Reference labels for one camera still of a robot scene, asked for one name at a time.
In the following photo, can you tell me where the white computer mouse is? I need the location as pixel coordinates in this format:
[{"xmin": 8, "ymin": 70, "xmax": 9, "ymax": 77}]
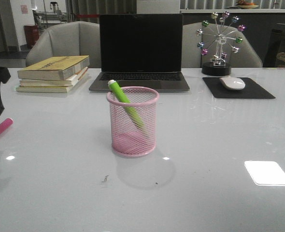
[{"xmin": 219, "ymin": 76, "xmax": 245, "ymax": 90}]

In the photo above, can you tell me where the grey armchair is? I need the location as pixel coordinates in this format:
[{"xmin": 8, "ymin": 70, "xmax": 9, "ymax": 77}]
[
  {"xmin": 26, "ymin": 21, "xmax": 101, "ymax": 68},
  {"xmin": 182, "ymin": 22, "xmax": 263, "ymax": 68}
]

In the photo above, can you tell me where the ferris wheel desk ornament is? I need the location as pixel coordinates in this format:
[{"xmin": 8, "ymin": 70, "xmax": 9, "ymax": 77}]
[{"xmin": 195, "ymin": 11, "xmax": 246, "ymax": 76}]

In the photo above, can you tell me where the dark grey laptop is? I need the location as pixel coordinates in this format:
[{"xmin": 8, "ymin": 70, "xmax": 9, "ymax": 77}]
[{"xmin": 89, "ymin": 14, "xmax": 189, "ymax": 92}]

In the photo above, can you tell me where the pink mesh pen holder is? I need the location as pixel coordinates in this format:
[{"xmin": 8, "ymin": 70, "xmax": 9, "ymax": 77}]
[{"xmin": 106, "ymin": 87, "xmax": 159, "ymax": 157}]

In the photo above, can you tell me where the cream book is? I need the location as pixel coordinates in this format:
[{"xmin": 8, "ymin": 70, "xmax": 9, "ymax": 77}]
[
  {"xmin": 16, "ymin": 73, "xmax": 87, "ymax": 93},
  {"xmin": 20, "ymin": 67, "xmax": 88, "ymax": 87}
]

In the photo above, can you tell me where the left grey armchair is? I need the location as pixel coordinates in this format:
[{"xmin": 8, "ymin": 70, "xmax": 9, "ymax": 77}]
[{"xmin": 26, "ymin": 21, "xmax": 101, "ymax": 68}]

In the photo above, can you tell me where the top yellow book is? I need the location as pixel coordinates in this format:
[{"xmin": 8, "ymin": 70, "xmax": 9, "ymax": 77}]
[{"xmin": 17, "ymin": 55, "xmax": 90, "ymax": 80}]

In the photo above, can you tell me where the right grey armchair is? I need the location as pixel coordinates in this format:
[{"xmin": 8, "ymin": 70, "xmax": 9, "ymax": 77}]
[{"xmin": 182, "ymin": 22, "xmax": 263, "ymax": 68}]

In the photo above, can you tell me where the black mouse pad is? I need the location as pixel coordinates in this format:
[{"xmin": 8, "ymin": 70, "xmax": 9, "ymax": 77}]
[{"xmin": 203, "ymin": 77, "xmax": 275, "ymax": 99}]

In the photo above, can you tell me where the bottom cream book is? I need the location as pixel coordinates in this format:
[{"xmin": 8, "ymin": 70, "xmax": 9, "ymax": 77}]
[{"xmin": 16, "ymin": 73, "xmax": 87, "ymax": 93}]

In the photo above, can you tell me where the green pen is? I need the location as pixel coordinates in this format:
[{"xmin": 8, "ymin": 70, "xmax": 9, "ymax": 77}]
[{"xmin": 108, "ymin": 80, "xmax": 148, "ymax": 136}]

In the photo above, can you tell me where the fruit bowl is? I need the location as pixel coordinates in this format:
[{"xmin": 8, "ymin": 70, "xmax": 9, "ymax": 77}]
[{"xmin": 236, "ymin": 0, "xmax": 258, "ymax": 9}]

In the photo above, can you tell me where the red bin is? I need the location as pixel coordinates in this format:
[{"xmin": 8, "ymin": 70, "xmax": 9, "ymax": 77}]
[{"xmin": 24, "ymin": 25, "xmax": 39, "ymax": 48}]

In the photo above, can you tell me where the middle cream book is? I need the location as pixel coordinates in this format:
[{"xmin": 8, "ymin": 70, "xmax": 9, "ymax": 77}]
[{"xmin": 20, "ymin": 67, "xmax": 88, "ymax": 87}]

